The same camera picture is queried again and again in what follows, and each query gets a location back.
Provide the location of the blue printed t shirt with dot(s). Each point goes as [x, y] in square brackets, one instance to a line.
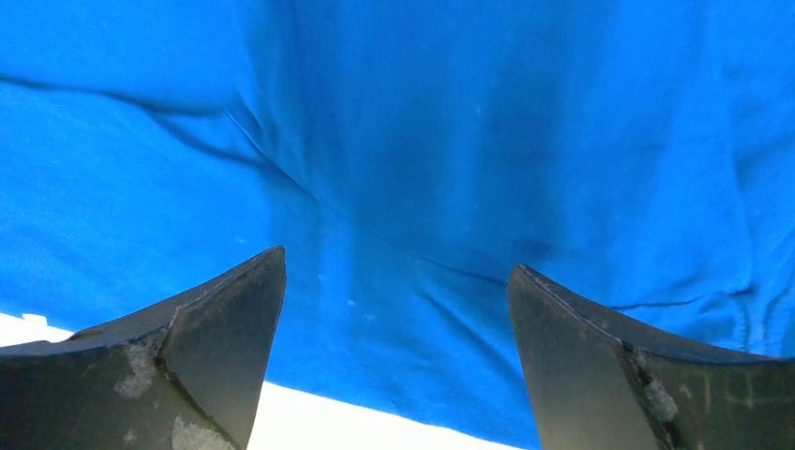
[408, 155]

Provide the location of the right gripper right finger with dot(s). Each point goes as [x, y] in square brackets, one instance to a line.
[598, 379]

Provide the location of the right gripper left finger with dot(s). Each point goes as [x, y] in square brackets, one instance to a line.
[184, 373]

